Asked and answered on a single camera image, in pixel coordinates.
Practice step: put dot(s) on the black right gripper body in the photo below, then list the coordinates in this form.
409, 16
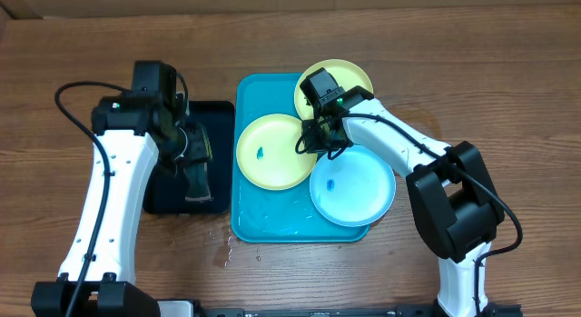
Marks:
323, 140

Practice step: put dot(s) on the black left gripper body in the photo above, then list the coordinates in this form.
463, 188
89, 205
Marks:
192, 153

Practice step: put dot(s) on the green sponge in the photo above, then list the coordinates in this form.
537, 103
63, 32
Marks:
198, 185

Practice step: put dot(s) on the yellow plate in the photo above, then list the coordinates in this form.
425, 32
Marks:
266, 154
346, 75

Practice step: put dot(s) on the light blue plate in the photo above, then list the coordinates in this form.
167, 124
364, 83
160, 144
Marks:
355, 189

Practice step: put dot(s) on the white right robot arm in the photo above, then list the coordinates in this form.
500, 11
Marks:
453, 200

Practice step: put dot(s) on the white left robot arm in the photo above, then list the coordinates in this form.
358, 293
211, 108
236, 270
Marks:
132, 132

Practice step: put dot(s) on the black rectangular tray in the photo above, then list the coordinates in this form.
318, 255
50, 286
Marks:
167, 189

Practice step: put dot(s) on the teal rectangular tray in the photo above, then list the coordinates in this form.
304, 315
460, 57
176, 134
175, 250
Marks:
288, 216

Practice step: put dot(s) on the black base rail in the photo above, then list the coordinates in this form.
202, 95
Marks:
340, 311

